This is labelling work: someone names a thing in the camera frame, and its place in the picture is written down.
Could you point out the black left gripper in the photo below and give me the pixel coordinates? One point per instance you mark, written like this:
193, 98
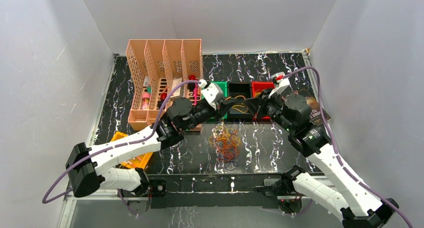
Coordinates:
220, 108

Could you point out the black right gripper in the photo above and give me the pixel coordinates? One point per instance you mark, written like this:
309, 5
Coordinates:
259, 103

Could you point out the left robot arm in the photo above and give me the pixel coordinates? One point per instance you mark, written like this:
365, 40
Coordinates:
93, 168

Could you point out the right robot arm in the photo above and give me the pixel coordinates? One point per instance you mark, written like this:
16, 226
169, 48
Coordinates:
350, 202

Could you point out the black storage bin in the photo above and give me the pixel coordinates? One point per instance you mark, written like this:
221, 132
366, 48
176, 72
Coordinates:
239, 91

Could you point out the red storage bin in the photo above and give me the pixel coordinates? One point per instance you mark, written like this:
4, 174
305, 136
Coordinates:
258, 86

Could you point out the green storage bin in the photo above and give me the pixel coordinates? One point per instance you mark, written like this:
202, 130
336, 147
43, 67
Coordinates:
223, 86

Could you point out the dark paperback book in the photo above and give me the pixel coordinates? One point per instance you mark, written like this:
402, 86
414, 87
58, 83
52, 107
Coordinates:
315, 115

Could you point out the red and black stamp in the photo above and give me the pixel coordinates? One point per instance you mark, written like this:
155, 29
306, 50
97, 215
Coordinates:
162, 98

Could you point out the pink glue bottle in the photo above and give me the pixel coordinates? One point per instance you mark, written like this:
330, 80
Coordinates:
145, 100

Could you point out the beige plastic file organizer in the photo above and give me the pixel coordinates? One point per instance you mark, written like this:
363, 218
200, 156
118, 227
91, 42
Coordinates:
156, 67

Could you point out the small barcode box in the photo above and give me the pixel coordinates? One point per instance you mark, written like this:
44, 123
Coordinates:
146, 81

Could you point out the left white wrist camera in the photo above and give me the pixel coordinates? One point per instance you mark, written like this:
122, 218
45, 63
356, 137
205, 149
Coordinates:
211, 92

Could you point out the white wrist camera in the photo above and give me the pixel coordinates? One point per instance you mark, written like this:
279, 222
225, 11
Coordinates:
211, 92
280, 83

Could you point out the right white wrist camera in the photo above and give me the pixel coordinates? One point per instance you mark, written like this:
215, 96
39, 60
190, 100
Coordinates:
280, 83

